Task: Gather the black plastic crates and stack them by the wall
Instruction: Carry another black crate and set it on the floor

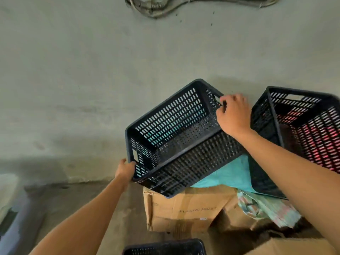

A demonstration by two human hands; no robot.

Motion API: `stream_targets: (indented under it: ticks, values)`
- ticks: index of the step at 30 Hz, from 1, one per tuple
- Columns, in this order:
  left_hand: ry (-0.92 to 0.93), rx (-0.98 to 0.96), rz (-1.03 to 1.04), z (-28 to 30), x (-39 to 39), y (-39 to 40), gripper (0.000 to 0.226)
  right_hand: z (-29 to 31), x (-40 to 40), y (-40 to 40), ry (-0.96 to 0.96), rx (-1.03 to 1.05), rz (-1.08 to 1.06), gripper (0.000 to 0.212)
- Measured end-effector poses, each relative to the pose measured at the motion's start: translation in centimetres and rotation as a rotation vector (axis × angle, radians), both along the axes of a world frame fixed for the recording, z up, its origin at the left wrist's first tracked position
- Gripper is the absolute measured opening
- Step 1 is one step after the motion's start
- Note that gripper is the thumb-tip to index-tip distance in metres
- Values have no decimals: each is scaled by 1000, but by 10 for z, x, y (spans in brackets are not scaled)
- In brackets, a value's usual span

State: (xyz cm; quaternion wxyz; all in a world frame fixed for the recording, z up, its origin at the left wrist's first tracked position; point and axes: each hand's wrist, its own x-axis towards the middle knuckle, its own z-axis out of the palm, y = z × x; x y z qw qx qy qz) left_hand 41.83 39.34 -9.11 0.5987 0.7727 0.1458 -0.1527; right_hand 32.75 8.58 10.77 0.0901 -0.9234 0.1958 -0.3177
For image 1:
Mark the person's right hand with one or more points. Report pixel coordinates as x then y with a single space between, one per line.
235 116

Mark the person's left hand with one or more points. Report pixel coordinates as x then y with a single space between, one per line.
124 171

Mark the black plastic crate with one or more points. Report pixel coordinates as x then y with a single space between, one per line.
164 249
265 119
180 167

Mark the person's right forearm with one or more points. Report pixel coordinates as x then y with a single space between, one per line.
297 177

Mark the person's left forearm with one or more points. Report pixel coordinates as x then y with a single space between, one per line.
85 223

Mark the teal woven sack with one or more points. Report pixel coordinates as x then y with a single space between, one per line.
228 175

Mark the printed cardboard box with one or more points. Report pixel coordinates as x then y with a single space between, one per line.
186 209

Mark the pale green striped sack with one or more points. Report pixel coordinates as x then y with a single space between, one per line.
271 209

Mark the large plain cardboard box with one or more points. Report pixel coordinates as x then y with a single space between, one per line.
292 248

